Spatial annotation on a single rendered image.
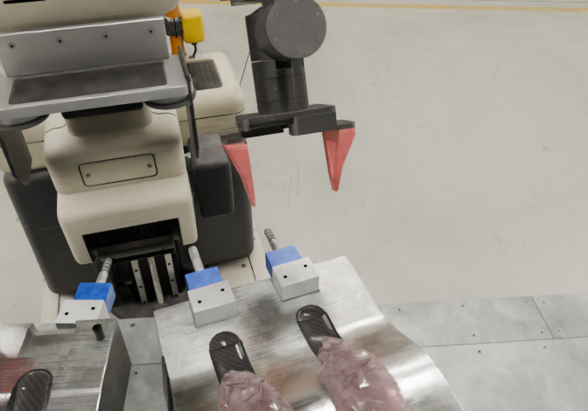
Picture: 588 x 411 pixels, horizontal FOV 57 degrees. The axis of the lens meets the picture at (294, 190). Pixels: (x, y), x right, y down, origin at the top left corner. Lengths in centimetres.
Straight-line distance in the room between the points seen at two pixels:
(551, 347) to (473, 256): 127
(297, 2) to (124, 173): 54
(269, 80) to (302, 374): 31
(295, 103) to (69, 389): 37
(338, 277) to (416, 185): 159
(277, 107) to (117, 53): 32
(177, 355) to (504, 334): 41
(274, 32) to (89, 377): 39
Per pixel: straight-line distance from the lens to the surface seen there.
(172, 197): 95
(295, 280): 68
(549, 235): 221
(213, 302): 66
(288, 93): 58
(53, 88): 80
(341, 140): 59
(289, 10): 51
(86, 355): 64
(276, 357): 64
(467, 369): 73
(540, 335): 79
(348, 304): 69
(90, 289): 77
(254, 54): 59
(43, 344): 70
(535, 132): 279
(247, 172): 58
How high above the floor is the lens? 139
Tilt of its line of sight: 39 degrees down
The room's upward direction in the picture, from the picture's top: straight up
